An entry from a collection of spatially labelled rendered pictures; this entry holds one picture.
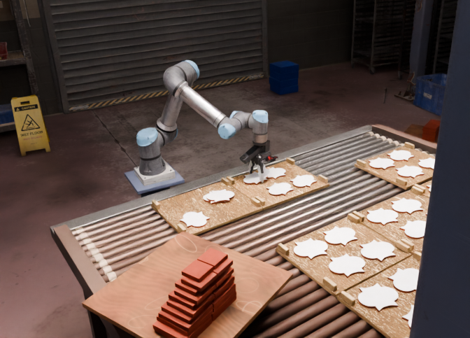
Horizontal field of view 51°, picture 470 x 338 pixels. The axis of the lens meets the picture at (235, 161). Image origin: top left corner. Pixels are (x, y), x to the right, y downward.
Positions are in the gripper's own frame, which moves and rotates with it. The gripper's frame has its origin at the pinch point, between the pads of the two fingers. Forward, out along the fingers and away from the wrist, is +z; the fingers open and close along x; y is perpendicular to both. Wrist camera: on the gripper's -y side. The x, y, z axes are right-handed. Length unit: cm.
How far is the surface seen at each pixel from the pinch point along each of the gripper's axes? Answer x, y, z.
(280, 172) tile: -2.1, 14.8, -0.2
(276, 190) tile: -17.1, 1.0, 0.3
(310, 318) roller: -91, -39, 6
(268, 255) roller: -55, -31, 5
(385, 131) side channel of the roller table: 6, 102, -4
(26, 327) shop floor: 73, -115, 101
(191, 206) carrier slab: -4.4, -39.3, 3.3
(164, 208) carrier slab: 2, -51, 4
